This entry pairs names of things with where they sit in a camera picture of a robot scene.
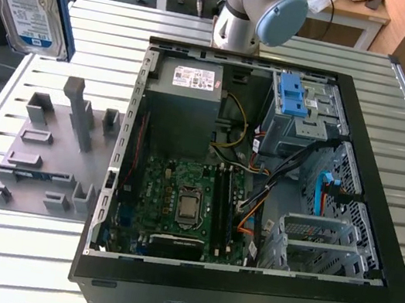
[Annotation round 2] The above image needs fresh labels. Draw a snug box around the silver CPU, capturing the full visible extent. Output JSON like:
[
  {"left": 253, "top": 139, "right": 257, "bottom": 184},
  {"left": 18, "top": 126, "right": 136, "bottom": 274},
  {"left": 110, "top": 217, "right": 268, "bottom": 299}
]
[{"left": 175, "top": 191, "right": 203, "bottom": 225}]

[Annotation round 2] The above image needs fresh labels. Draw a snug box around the blue plastic drive latch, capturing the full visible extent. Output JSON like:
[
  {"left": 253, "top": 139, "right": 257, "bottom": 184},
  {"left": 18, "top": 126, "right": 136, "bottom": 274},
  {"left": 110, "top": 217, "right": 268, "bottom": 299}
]
[{"left": 273, "top": 70, "right": 315, "bottom": 119}]

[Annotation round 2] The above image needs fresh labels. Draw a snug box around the yellow wire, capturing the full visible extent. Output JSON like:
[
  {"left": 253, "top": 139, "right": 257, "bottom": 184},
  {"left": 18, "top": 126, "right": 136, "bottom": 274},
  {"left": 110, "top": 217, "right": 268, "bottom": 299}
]
[{"left": 209, "top": 90, "right": 254, "bottom": 153}]

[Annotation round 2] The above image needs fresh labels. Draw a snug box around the grey power supply unit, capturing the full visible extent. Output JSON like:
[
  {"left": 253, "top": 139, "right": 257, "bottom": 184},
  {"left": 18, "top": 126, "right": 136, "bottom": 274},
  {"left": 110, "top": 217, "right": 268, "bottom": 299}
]
[{"left": 134, "top": 52, "right": 230, "bottom": 164}]

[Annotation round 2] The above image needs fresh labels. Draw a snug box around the wooden desk white frame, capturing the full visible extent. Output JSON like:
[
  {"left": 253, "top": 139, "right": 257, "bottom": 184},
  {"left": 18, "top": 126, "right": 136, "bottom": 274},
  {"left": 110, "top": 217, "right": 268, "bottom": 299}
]
[{"left": 150, "top": 0, "right": 395, "bottom": 55}]

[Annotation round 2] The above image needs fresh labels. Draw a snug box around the CPU socket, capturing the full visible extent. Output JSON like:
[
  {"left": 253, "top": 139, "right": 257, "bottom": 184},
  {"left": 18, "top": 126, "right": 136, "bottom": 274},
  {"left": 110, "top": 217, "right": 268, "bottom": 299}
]
[{"left": 169, "top": 182, "right": 208, "bottom": 233}]

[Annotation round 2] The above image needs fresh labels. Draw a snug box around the multicoloured power wire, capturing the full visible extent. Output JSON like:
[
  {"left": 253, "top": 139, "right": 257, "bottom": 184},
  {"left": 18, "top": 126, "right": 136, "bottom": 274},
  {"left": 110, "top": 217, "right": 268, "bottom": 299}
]
[{"left": 315, "top": 172, "right": 364, "bottom": 226}]

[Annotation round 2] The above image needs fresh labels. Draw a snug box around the black case fan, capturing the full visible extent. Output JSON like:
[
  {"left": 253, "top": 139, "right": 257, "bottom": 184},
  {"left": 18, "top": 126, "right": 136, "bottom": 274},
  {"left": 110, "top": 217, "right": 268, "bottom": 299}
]
[{"left": 118, "top": 106, "right": 154, "bottom": 198}]

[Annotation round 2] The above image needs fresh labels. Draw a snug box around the orange wire loop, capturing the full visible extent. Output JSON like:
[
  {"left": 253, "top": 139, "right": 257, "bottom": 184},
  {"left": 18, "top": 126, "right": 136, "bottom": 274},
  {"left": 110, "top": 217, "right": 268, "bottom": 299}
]
[{"left": 235, "top": 201, "right": 261, "bottom": 237}]

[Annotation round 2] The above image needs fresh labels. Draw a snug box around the grey plastic parts rack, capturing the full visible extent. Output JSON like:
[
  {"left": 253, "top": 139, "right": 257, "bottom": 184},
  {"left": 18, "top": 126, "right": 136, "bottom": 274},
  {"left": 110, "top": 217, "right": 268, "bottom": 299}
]
[{"left": 0, "top": 64, "right": 131, "bottom": 229}]

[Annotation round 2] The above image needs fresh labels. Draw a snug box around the black RAM slot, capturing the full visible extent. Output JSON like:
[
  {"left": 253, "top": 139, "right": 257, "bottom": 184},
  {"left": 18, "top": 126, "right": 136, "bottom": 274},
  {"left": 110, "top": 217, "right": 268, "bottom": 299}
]
[
  {"left": 213, "top": 166, "right": 247, "bottom": 257},
  {"left": 202, "top": 164, "right": 236, "bottom": 257}
]

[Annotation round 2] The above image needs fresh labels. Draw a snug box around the grey metal drive cage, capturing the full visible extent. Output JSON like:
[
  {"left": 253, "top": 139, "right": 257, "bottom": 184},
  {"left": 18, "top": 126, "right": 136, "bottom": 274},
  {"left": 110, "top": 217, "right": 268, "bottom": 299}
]
[{"left": 255, "top": 68, "right": 359, "bottom": 172}]

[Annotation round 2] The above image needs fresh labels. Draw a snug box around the black graphics card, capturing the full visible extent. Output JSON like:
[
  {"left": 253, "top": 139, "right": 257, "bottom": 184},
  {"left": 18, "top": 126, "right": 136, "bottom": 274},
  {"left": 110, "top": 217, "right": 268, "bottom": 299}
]
[{"left": 145, "top": 230, "right": 208, "bottom": 265}]

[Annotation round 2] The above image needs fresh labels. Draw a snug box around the metal disk bay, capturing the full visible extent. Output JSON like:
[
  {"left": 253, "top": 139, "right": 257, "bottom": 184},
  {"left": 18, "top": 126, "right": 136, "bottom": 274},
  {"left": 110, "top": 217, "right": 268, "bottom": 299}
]
[{"left": 258, "top": 206, "right": 396, "bottom": 291}]

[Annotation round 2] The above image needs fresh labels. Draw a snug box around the blue data wire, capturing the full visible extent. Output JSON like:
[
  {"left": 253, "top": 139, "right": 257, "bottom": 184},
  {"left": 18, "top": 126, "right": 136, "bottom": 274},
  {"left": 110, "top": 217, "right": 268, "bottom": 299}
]
[{"left": 308, "top": 167, "right": 342, "bottom": 223}]

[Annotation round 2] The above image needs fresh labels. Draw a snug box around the green motherboard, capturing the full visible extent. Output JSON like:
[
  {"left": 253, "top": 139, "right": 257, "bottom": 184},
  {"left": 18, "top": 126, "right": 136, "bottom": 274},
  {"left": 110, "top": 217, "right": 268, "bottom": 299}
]
[{"left": 106, "top": 147, "right": 274, "bottom": 277}]

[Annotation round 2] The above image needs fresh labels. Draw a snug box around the black wire bundle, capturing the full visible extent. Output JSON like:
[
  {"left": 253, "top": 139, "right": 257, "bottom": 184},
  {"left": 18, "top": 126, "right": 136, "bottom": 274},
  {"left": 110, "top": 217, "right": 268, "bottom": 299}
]
[{"left": 239, "top": 127, "right": 342, "bottom": 225}]

